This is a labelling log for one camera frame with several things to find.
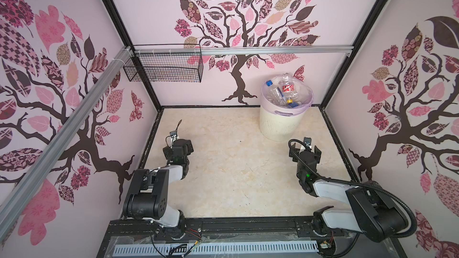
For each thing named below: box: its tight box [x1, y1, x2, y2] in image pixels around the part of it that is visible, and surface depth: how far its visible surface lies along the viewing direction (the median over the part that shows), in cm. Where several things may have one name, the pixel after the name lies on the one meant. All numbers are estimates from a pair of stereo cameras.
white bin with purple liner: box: [259, 75, 314, 143], surface depth 91 cm
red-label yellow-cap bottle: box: [278, 72, 299, 104], surface depth 94 cm
